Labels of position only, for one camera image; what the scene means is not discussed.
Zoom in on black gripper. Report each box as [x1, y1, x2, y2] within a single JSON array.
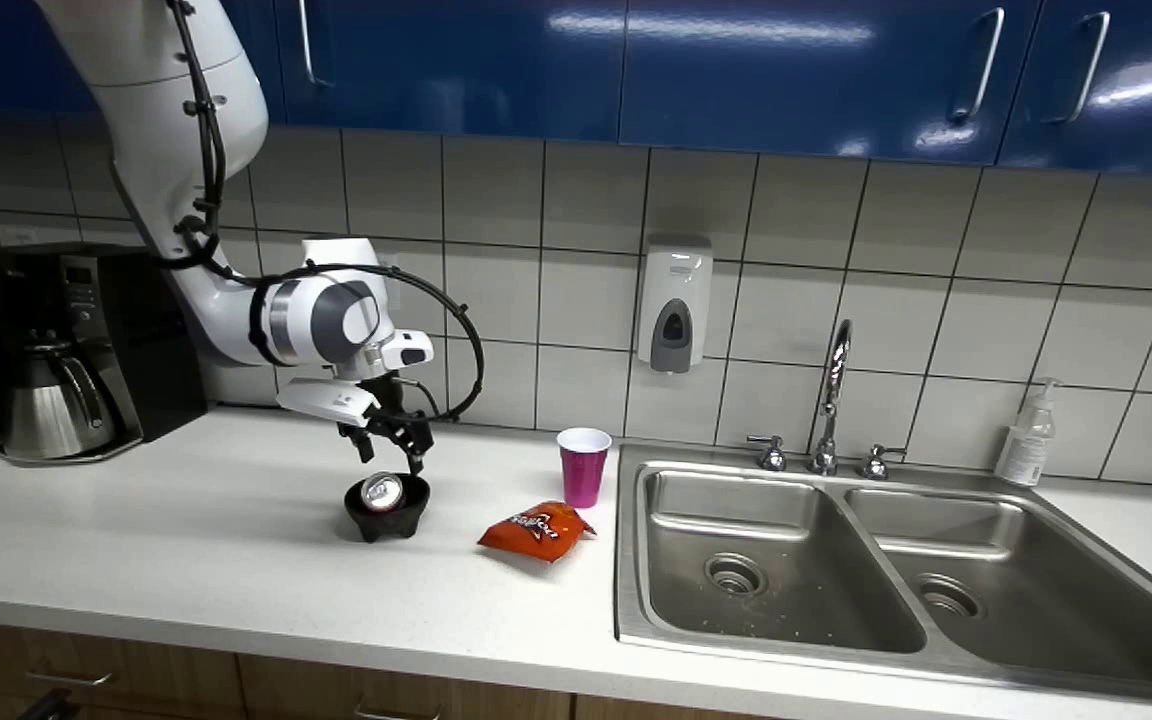
[[338, 372, 440, 482]]

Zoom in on black bowl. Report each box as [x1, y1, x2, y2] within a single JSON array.
[[340, 470, 436, 544]]

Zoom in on orange Doritos chip bag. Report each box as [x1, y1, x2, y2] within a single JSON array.
[[477, 502, 601, 569]]

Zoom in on purple plastic cup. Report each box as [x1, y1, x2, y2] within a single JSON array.
[[554, 423, 618, 513]]

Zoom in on wooden lower cabinet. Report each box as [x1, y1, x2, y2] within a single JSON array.
[[0, 616, 767, 720]]

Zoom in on black drip coffee maker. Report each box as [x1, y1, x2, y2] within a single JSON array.
[[0, 246, 212, 472]]

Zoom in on steel coffee carafe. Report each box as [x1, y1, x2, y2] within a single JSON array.
[[0, 327, 141, 470]]

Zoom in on chrome faucet knob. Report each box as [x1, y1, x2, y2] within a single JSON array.
[[858, 439, 910, 482], [747, 434, 794, 472]]

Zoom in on chrome sink faucet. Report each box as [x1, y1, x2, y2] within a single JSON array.
[[807, 316, 858, 475]]

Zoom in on stainless steel double sink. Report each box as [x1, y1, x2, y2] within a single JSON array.
[[613, 446, 1152, 703]]

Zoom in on blue upper cabinets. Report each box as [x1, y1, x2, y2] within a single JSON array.
[[0, 0, 1152, 186]]

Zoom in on clear soap bottle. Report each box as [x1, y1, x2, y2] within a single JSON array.
[[992, 376, 1061, 490]]

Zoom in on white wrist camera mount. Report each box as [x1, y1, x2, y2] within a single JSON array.
[[271, 376, 390, 434]]

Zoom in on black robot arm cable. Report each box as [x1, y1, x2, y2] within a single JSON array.
[[161, 0, 489, 423]]

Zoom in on white wall soap dispenser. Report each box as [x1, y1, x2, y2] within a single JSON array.
[[633, 241, 717, 376]]

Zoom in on silver drawer handle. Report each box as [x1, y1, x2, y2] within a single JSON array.
[[19, 669, 112, 695]]

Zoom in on silver upper cabinet handle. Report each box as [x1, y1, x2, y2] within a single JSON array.
[[1069, 10, 1118, 132], [969, 3, 1014, 132]]

